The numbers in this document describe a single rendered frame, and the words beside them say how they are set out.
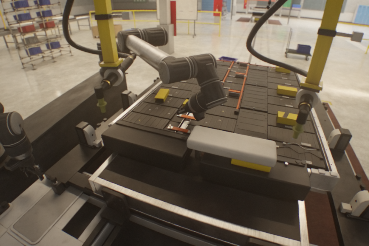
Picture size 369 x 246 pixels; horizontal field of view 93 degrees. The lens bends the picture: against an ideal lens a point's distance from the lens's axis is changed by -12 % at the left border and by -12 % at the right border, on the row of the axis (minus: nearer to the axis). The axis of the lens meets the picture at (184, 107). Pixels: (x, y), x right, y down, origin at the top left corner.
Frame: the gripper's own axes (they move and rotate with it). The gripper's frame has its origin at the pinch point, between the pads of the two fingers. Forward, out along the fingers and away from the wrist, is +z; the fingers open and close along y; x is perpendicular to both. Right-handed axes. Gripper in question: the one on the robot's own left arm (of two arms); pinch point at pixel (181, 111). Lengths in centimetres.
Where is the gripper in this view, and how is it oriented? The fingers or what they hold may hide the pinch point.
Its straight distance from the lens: 125.3
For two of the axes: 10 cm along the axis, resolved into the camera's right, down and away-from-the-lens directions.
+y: -7.8, 3.2, -5.4
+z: -4.8, 2.5, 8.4
